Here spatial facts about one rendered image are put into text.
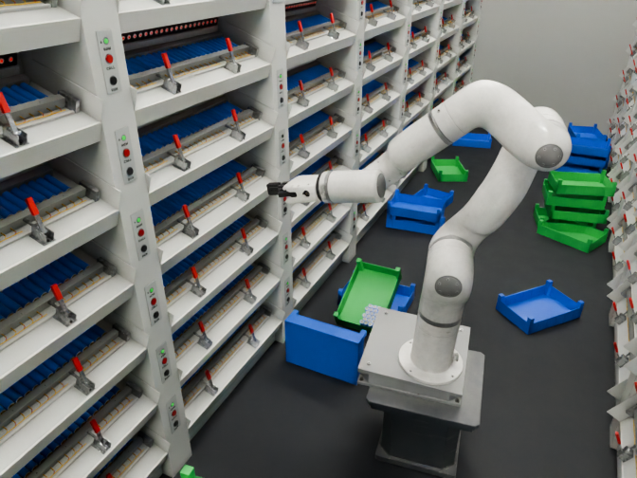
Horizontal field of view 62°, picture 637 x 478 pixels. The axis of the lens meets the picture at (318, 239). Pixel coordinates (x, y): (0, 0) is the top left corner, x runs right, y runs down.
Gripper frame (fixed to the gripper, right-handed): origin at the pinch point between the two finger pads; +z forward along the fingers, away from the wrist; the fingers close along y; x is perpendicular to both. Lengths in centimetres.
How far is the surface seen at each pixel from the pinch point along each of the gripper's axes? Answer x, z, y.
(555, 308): -98, -63, 103
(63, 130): 31, 12, -48
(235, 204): -7.7, 21.0, 7.7
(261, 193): -9.0, 19.2, 19.8
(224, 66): 32.8, 15.1, 11.3
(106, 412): -42, 33, -51
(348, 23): 35, 14, 100
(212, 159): 10.5, 15.1, -4.2
